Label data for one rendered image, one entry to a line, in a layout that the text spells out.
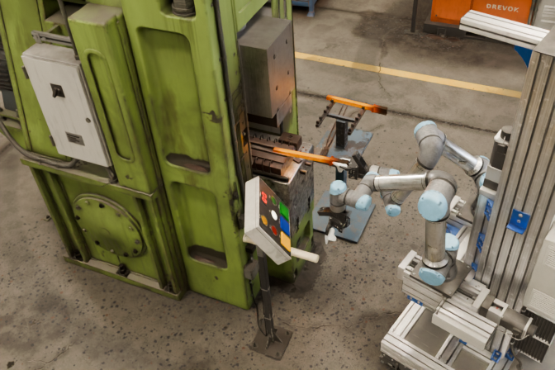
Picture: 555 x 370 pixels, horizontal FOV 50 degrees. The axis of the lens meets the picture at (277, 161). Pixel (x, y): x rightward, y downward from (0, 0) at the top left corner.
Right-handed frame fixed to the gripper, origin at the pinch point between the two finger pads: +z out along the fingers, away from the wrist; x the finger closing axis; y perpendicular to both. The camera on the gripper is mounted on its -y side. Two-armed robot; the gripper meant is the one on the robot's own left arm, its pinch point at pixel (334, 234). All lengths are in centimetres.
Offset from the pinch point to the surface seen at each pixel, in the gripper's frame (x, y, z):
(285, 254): -28.4, -8.1, -5.9
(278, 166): 20, -51, -5
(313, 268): 35, -41, 93
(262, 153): 23, -65, -6
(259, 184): -13.7, -34.4, -25.9
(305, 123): 161, -141, 93
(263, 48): 14, -50, -83
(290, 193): 18.3, -42.6, 10.2
